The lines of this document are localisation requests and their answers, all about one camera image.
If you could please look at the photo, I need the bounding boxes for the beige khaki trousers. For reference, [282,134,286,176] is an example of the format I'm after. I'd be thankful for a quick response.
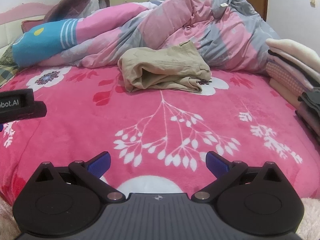
[118,41,211,93]

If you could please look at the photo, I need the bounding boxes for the stack of folded clothes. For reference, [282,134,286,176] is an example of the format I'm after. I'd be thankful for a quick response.
[266,38,319,141]

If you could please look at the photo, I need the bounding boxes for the green plaid pillow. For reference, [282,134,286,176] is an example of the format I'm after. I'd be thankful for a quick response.
[0,44,18,86]

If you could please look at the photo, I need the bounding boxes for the blue pink striped pillow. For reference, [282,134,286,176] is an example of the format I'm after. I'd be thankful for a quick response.
[12,3,148,67]

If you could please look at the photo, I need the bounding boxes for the pink floral fleece bedsheet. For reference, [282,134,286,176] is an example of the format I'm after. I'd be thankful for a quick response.
[1,67,319,203]

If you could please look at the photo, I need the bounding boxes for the pink white padded headboard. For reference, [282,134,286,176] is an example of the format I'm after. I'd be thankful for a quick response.
[0,3,53,55]

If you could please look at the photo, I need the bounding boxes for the white fluffy blanket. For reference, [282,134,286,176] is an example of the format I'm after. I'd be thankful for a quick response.
[297,198,320,240]

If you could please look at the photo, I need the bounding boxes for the child in maroon jacket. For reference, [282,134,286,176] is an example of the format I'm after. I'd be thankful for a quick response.
[43,0,110,22]

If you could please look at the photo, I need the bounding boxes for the pink grey floral duvet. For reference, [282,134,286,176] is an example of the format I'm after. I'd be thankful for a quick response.
[41,0,279,74]

